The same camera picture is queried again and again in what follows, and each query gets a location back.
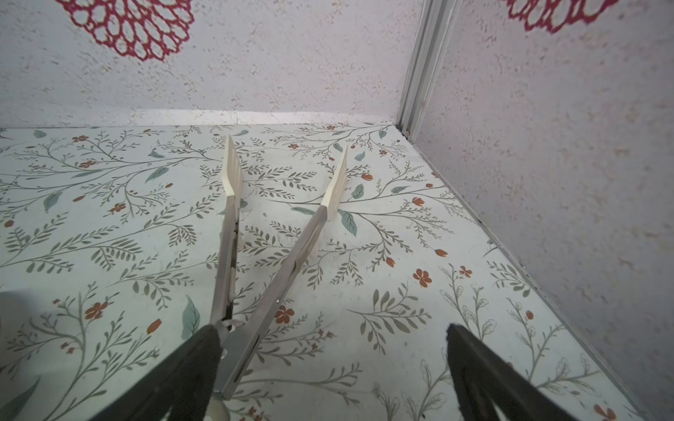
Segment steel tongs with cream tips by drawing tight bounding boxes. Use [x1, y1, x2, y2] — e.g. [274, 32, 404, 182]
[205, 136, 348, 420]

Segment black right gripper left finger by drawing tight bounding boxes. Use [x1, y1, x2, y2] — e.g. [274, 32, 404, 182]
[93, 325, 222, 420]

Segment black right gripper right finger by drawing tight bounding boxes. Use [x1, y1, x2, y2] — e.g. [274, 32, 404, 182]
[447, 324, 574, 421]

